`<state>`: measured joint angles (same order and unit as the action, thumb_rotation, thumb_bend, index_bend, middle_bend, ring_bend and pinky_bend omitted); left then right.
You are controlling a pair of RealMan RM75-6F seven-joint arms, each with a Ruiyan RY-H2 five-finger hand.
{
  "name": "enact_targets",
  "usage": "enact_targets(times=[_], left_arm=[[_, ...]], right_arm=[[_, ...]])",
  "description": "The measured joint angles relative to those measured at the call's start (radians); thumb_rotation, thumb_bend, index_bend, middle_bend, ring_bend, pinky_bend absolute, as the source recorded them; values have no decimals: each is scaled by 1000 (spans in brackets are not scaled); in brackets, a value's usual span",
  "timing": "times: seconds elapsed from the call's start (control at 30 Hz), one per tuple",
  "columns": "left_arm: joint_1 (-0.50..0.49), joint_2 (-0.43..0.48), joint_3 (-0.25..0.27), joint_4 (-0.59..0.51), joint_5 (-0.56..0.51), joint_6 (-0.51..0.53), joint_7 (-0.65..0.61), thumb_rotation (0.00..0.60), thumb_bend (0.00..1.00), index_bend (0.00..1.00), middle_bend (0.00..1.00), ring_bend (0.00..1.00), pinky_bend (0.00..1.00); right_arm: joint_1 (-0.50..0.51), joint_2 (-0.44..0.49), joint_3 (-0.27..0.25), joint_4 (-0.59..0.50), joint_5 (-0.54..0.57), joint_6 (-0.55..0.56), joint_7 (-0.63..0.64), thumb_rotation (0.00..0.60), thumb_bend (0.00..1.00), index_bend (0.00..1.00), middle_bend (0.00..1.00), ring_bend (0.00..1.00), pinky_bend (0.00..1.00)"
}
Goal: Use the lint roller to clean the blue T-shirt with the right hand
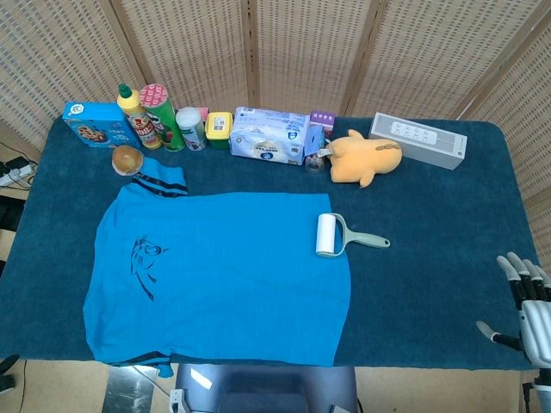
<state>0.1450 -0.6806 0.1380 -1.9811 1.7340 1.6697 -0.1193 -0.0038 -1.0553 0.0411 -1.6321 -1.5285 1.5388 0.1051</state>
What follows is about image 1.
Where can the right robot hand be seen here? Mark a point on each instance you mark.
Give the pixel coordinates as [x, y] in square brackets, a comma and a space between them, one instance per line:
[536, 327]

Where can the white lint roller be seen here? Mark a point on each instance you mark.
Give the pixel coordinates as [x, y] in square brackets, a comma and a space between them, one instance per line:
[327, 234]

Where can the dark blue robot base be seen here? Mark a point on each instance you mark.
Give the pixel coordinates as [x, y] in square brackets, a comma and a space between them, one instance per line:
[267, 387]

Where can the blue t-shirt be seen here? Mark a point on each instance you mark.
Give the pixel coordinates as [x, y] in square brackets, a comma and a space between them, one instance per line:
[224, 266]

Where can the dark blue table cloth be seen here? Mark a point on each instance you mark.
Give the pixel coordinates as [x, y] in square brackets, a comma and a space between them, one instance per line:
[430, 215]

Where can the grey power strip box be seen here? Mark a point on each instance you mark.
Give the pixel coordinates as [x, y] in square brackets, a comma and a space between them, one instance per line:
[417, 137]

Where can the orange plush toy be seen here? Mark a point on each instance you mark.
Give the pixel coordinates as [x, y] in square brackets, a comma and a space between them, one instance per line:
[366, 159]

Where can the small clear jar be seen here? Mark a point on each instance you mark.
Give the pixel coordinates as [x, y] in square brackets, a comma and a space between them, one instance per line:
[314, 164]

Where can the small purple box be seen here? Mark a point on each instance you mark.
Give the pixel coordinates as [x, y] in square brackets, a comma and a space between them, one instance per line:
[323, 118]

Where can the light blue mask box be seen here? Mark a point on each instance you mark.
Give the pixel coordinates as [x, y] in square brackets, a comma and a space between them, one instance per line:
[267, 137]

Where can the white connector block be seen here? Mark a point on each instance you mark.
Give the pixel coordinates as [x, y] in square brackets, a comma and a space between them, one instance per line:
[176, 400]

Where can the wicker folding screen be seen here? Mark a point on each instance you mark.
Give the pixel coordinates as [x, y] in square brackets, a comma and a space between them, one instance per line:
[301, 43]

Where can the green box yellow lid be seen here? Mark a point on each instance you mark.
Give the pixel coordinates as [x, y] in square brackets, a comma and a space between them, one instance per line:
[218, 127]

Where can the white cylindrical can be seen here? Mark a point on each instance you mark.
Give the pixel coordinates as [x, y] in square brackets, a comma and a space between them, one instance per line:
[191, 131]

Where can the small pink box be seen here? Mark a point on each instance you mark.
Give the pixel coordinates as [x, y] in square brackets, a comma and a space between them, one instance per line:
[203, 111]

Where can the green chips can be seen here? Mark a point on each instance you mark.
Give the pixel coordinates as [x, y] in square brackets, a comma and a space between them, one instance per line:
[165, 120]

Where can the round bread bun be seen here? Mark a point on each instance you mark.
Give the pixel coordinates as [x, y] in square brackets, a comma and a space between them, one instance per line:
[127, 159]

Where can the yellow bottle green cap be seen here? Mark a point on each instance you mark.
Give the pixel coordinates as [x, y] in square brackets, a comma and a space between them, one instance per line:
[138, 116]

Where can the blue cookie box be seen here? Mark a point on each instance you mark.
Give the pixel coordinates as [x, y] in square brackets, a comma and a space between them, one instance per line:
[94, 125]

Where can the black power adapter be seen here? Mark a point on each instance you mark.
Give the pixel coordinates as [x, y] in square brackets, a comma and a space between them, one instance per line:
[17, 162]

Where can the white floor power strip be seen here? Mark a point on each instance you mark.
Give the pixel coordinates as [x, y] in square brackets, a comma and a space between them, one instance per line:
[13, 175]

